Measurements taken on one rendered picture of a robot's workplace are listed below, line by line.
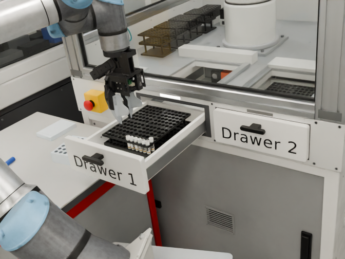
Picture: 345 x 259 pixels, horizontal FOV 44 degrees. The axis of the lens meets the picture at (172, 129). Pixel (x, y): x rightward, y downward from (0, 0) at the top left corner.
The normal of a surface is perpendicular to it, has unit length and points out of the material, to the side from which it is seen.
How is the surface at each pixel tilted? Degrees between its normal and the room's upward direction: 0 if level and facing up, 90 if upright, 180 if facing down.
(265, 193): 90
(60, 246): 54
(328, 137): 90
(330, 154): 90
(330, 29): 90
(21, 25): 103
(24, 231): 61
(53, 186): 0
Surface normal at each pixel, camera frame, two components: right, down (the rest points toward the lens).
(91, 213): 0.81, 0.18
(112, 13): 0.42, 0.38
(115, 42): 0.19, 0.44
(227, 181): -0.57, 0.44
